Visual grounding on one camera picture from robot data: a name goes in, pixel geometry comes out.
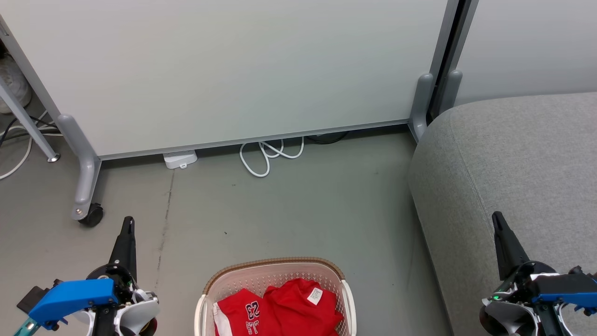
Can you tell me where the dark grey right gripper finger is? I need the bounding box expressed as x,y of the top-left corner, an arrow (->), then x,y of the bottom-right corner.
492,211 -> 531,281

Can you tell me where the grey metal table leg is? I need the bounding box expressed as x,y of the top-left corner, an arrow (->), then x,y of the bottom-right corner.
0,77 -> 61,163

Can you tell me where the looped white cable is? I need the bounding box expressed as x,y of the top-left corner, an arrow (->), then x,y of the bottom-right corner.
239,137 -> 305,178

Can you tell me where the long white cable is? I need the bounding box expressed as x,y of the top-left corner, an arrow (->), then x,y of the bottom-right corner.
0,111 -> 62,181

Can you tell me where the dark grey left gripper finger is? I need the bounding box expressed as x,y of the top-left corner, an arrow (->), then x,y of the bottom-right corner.
108,216 -> 138,281

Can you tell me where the plain red garment white label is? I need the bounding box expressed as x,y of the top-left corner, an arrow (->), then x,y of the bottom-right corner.
263,278 -> 345,336

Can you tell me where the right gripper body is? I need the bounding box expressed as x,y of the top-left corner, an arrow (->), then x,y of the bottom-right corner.
479,260 -> 597,336

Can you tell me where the large white partition panel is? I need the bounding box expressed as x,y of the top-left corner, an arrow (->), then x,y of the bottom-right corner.
0,0 -> 460,161

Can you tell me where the red garment with number 23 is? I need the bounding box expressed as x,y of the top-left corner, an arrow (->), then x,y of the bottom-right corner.
213,288 -> 277,336

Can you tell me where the white bag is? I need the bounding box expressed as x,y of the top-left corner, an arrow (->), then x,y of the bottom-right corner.
0,55 -> 33,114

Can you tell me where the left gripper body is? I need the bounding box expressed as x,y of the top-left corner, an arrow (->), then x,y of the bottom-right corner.
86,264 -> 160,336

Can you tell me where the grey partition leg with caster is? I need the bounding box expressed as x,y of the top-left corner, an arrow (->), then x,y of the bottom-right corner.
57,114 -> 104,228

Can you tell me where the grey fabric sofa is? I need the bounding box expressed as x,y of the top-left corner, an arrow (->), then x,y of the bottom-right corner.
408,92 -> 597,336

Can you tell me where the narrow white partition panel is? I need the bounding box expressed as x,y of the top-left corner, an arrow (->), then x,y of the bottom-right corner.
454,0 -> 597,106

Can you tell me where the white power strip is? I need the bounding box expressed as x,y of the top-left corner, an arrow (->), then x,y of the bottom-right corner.
163,150 -> 198,170

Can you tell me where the black floor cable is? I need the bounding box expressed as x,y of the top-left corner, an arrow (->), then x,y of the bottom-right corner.
305,131 -> 350,145

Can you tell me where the thin black cable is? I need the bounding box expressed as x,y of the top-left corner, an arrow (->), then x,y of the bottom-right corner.
0,116 -> 59,146

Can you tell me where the beige perforated laundry basket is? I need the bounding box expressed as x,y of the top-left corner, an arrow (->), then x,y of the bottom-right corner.
194,257 -> 357,336

